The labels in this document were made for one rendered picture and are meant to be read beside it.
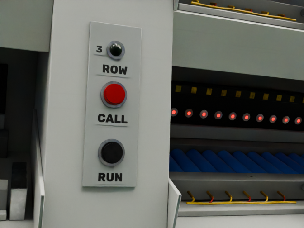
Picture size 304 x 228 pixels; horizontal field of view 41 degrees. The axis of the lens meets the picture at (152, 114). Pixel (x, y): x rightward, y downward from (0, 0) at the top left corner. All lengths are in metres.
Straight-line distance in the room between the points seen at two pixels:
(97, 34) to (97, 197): 0.12
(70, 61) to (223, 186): 0.20
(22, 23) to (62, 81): 0.05
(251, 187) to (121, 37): 0.21
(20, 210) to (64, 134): 0.08
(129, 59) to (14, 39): 0.09
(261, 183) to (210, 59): 0.15
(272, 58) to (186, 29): 0.09
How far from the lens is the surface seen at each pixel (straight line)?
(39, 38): 0.32
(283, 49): 0.39
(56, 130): 0.29
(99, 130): 0.30
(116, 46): 0.30
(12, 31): 0.32
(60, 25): 0.31
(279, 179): 0.44
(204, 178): 0.40
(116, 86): 0.30
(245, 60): 0.37
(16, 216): 0.34
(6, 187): 0.34
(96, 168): 0.30
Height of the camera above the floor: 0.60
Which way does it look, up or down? 6 degrees up
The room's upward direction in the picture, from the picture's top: 2 degrees clockwise
